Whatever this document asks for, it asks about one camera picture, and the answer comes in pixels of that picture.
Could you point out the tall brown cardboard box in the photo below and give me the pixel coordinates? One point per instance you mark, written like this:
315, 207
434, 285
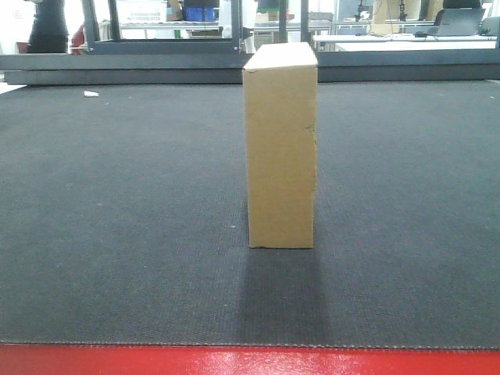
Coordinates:
280, 92

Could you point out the black conveyor belt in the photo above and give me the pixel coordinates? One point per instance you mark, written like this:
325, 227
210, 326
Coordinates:
123, 220

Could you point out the red conveyor front edge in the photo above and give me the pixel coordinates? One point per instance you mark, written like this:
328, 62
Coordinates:
87, 359

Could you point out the white background table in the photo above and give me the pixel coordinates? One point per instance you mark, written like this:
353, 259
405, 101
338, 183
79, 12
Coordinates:
401, 42

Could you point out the person in black clothing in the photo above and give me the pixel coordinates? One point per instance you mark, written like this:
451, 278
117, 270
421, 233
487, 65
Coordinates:
49, 32

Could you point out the grey open laptop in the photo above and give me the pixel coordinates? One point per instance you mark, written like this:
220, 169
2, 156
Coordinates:
456, 22

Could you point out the dark metal frame structure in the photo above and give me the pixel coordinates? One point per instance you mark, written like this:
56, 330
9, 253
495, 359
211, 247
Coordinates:
170, 27

